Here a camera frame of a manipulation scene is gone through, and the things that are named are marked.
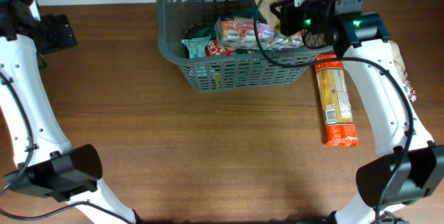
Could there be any beige rice pouch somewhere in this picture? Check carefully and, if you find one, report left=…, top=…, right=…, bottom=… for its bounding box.
left=389, top=40, right=416, bottom=102

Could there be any beige nut mix pouch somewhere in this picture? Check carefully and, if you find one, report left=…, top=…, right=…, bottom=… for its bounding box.
left=249, top=0, right=282, bottom=33

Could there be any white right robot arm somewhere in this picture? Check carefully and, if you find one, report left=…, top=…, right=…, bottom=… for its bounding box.
left=270, top=0, right=443, bottom=224

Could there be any green Nescafe coffee bag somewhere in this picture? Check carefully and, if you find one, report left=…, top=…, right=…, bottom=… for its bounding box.
left=185, top=7, right=255, bottom=57

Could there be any grey plastic mesh basket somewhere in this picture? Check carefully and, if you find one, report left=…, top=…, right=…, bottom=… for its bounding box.
left=156, top=0, right=327, bottom=92

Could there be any mint green wipes packet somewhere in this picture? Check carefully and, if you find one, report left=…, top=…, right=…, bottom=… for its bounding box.
left=181, top=37, right=211, bottom=77

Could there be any Kleenex tissue multipack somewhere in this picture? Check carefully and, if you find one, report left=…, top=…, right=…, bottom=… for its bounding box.
left=214, top=17, right=303, bottom=51

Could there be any red spaghetti pasta packet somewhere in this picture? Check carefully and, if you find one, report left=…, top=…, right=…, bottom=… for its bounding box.
left=314, top=61, right=359, bottom=147

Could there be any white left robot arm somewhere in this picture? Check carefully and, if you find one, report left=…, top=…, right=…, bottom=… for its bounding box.
left=1, top=0, right=141, bottom=223

